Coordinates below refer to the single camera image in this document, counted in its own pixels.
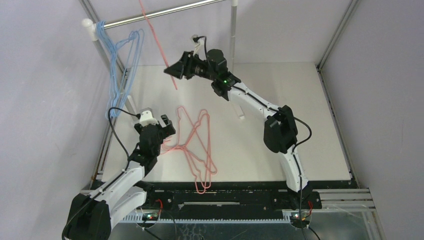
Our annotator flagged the black right camera cable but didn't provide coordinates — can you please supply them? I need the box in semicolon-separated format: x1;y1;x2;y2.
197;35;313;240

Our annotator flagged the black camera cable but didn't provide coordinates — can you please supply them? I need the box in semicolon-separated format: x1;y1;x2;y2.
197;35;313;240
107;107;142;162

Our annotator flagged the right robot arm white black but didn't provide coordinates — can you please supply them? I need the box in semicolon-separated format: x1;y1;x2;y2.
163;49;313;208

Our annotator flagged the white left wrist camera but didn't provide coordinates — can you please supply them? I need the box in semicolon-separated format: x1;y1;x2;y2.
139;107;159;127

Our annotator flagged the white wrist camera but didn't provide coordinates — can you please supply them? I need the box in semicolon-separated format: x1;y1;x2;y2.
191;34;207;55
139;107;159;127

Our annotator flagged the metal clothes rack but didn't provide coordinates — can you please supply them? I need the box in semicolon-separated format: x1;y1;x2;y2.
81;0;246;124

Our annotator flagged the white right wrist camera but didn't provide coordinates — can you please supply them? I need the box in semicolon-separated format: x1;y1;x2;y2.
191;34;207;55

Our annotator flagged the black left camera cable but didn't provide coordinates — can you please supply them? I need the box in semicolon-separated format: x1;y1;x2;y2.
107;107;142;162

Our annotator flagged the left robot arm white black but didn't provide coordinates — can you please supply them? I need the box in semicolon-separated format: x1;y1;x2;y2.
61;110;176;240

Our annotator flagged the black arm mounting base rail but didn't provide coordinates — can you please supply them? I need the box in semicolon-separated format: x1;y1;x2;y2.
136;180;358;221

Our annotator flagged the pink wire hanger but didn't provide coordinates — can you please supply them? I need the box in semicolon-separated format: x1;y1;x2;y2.
175;106;218;195
184;118;218;195
138;0;179;91
161;105;212;157

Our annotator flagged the left circuit board with wires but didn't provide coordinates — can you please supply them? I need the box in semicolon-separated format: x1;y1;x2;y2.
135;199;164;230

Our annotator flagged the right circuit board with wires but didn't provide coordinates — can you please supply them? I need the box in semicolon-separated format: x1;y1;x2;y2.
290;200;314;229

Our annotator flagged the circuit board with wires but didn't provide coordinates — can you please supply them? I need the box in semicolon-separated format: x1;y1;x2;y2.
135;199;164;230
290;200;314;229

